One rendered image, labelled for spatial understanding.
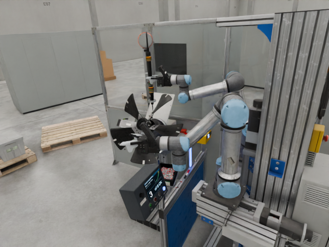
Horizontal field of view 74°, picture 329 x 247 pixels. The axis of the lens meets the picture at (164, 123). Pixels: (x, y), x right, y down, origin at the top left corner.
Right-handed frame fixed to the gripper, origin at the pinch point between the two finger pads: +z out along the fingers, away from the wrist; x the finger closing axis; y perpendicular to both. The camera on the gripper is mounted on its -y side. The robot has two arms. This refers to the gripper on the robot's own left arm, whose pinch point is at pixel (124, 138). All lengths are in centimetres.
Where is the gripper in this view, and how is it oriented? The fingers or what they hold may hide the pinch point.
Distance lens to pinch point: 120.5
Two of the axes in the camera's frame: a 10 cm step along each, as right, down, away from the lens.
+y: 0.3, 9.6, 2.8
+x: 1.7, -2.8, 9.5
